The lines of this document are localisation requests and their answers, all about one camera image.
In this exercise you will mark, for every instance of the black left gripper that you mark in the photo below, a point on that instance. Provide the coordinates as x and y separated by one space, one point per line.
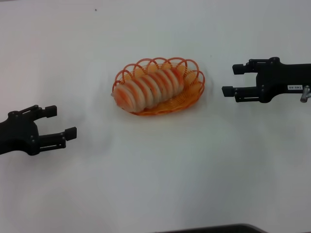
17 132

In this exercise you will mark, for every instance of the silver metal knob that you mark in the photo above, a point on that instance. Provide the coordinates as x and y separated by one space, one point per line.
305 94

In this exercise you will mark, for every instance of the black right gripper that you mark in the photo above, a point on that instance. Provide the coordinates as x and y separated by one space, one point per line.
279 80

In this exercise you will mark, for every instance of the orange woven plastic basket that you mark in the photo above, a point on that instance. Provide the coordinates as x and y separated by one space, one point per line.
187 97

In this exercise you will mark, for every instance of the orange striped bread loaf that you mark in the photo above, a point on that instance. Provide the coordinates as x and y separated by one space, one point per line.
148 89

